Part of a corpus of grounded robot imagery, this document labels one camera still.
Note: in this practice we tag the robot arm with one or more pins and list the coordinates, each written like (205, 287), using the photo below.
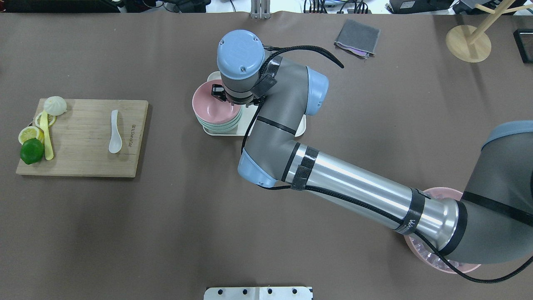
(491, 222)

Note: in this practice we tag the white ceramic spoon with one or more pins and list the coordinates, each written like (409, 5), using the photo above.
(115, 143)

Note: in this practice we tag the cream rabbit tray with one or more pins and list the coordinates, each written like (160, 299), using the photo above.
(246, 115)

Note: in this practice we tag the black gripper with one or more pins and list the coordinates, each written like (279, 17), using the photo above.
(217, 91)

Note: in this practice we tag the yellow plastic knife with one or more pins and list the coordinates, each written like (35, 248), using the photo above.
(43, 124)

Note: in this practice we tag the small pink bowl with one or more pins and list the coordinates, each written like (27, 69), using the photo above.
(209, 108)

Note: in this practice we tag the grey folded cloth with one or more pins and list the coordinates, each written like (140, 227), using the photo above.
(358, 38)

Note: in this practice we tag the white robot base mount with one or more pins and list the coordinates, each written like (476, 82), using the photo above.
(259, 293)

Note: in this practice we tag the green lime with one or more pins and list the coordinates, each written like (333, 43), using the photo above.
(32, 151)

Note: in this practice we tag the wooden mug tree stand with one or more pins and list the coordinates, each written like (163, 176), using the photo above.
(471, 44)

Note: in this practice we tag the large pink ice bowl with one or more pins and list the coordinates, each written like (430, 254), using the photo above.
(419, 249)

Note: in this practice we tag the lemon half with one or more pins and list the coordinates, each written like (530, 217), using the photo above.
(30, 133)

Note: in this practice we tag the bamboo cutting board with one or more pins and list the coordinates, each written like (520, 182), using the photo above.
(80, 139)

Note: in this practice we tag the lemon slice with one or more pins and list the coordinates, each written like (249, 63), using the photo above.
(51, 119)

